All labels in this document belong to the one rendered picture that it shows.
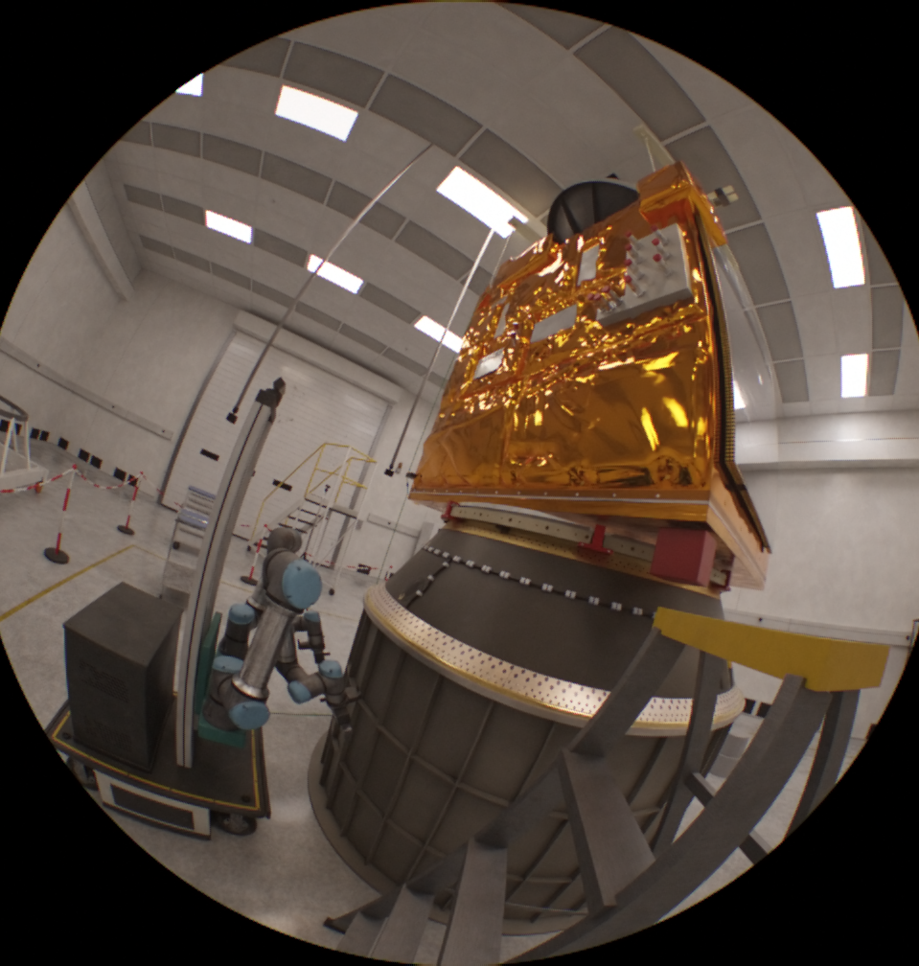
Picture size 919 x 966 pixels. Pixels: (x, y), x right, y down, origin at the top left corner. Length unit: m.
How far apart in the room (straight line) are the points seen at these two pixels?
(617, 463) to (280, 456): 8.07
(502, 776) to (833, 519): 6.19
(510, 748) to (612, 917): 0.79
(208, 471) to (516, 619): 8.17
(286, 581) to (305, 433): 7.91
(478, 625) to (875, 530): 6.35
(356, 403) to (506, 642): 8.37
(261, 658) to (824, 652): 1.04
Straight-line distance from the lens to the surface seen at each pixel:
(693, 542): 0.98
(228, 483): 1.11
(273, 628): 0.94
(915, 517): 7.00
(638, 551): 1.24
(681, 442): 1.00
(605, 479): 1.11
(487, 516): 1.37
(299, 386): 8.93
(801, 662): 0.38
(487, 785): 1.21
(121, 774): 1.57
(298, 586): 0.89
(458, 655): 1.10
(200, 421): 8.90
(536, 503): 1.31
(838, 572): 6.47
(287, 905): 1.67
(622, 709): 0.66
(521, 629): 1.11
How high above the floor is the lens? 1.52
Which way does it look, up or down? 11 degrees up
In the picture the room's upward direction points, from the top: 18 degrees clockwise
